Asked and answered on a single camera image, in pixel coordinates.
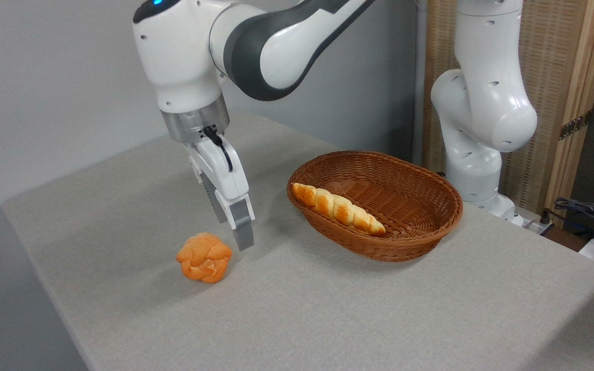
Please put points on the metal screen hinge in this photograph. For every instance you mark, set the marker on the metal screen hinge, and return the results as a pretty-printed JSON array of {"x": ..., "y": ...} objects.
[{"x": 575, "y": 125}]

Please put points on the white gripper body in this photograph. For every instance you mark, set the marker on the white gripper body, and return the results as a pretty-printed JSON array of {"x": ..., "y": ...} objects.
[{"x": 222, "y": 178}]

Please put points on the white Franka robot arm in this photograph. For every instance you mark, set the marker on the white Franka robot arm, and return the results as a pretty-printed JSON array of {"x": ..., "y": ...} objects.
[{"x": 482, "y": 103}]

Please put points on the wooden rattan folding screen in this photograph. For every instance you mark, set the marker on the wooden rattan folding screen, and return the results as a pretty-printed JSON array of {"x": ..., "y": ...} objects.
[{"x": 560, "y": 51}]

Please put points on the long twisted bread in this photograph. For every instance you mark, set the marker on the long twisted bread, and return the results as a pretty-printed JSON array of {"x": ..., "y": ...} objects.
[{"x": 338, "y": 208}]

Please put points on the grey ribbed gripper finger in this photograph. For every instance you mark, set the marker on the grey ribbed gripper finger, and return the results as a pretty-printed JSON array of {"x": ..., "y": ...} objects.
[
  {"x": 241, "y": 221},
  {"x": 210, "y": 198}
]

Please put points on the brown wicker basket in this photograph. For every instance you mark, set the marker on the brown wicker basket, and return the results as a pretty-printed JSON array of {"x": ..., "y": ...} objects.
[{"x": 415, "y": 216}]

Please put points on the round orange bread roll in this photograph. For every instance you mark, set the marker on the round orange bread roll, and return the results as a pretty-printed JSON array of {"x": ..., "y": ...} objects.
[{"x": 205, "y": 257}]

